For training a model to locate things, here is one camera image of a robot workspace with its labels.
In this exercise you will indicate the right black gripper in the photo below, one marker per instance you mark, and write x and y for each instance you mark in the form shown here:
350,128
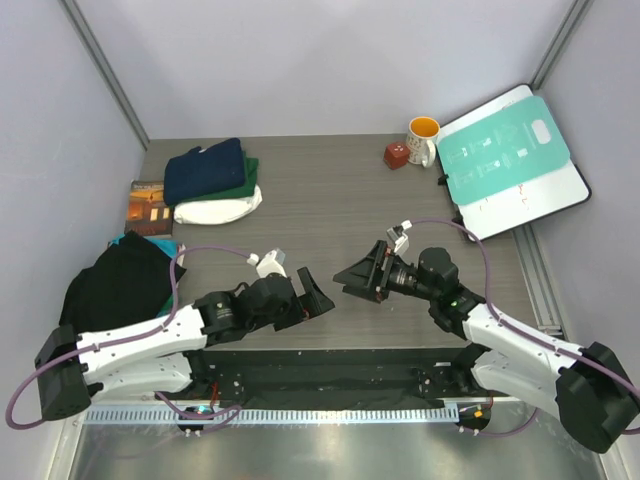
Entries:
369,277

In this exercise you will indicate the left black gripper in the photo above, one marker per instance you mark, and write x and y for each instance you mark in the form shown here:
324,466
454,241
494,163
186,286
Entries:
310,304

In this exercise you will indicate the red cube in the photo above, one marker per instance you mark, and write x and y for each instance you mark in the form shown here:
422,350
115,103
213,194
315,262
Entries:
396,155

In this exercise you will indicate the white mug orange inside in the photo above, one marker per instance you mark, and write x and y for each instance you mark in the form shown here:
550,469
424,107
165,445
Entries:
421,141

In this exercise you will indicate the navy blue t-shirt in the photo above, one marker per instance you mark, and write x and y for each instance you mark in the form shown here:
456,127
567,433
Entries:
228,152

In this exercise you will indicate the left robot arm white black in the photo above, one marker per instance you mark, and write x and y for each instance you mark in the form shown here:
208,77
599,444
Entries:
70,364

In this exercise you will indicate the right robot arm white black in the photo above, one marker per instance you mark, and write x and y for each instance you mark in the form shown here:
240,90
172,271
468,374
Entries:
585,388

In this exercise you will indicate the white folded t-shirt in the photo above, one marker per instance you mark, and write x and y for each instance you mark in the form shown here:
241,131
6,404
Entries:
217,212

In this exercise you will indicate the green folded t-shirt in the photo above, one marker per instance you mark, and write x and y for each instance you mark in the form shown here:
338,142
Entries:
245,185

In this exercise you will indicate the black crumpled t-shirt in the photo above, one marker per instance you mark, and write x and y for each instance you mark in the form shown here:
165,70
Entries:
93,302

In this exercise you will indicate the brown cover book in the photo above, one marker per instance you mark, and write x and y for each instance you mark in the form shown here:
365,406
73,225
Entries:
147,213

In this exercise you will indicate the teal folding board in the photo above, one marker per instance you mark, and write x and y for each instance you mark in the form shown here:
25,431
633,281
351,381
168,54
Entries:
512,146

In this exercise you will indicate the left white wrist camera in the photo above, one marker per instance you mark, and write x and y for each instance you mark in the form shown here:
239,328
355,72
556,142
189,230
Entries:
271,263

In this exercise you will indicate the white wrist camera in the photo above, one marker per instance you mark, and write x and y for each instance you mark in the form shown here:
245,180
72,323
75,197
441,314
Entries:
271,263
398,238

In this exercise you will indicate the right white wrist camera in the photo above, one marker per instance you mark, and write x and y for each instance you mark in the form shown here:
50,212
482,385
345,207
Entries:
398,238

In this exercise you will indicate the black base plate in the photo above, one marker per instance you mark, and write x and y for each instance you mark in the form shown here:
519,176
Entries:
354,379

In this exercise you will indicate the white slotted cable duct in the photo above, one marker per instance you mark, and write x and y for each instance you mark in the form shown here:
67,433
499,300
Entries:
162,415

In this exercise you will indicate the white whiteboard black frame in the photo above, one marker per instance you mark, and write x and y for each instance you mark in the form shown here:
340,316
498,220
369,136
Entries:
525,202

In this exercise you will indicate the right aluminium frame post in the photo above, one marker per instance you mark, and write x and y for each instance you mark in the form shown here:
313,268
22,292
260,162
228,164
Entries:
560,41

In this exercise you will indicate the aluminium frame post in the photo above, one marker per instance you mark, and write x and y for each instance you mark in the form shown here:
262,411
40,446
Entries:
93,47
560,41

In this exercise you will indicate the left aluminium frame post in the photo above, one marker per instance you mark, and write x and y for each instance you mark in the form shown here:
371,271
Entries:
93,47

